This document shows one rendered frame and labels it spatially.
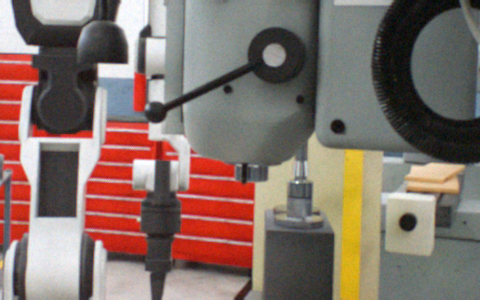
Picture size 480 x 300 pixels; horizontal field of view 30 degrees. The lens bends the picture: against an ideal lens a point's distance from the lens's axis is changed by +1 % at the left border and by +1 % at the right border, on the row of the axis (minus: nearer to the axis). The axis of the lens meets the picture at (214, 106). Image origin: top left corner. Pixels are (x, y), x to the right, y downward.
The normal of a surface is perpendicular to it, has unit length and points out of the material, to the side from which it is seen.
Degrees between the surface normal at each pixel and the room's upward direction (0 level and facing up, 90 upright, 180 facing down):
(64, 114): 90
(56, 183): 80
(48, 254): 66
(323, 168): 90
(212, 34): 90
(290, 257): 90
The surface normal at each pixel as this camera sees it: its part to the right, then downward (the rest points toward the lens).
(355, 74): -0.24, 0.04
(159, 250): 0.02, -0.10
